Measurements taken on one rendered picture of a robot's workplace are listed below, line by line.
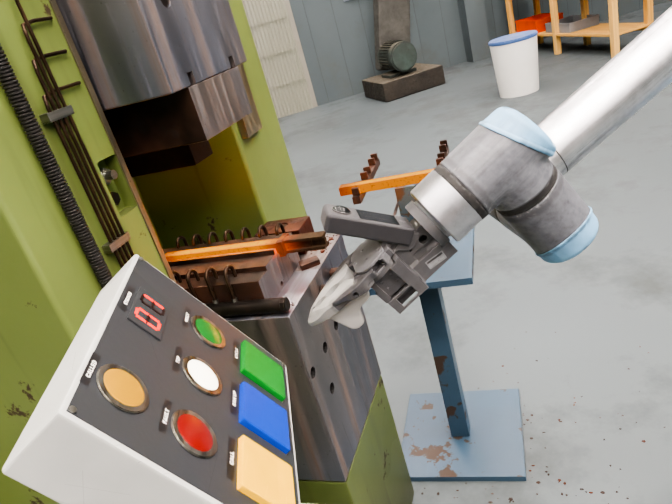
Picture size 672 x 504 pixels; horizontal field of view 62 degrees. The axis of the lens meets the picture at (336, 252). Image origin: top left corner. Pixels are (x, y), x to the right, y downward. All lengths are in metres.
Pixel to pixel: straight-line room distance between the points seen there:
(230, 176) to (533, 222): 0.90
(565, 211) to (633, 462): 1.31
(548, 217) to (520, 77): 5.72
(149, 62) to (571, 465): 1.61
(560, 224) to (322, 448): 0.77
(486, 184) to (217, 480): 0.44
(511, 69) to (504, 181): 5.73
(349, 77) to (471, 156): 8.41
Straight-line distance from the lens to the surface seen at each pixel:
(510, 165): 0.71
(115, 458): 0.54
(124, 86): 1.04
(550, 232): 0.77
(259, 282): 1.13
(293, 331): 1.12
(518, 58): 6.40
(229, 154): 1.45
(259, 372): 0.78
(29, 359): 1.05
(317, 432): 1.28
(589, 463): 1.97
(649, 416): 2.12
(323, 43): 9.00
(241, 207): 1.49
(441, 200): 0.70
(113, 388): 0.57
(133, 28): 1.00
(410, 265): 0.74
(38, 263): 0.92
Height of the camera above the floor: 1.44
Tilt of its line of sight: 24 degrees down
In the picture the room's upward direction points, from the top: 16 degrees counter-clockwise
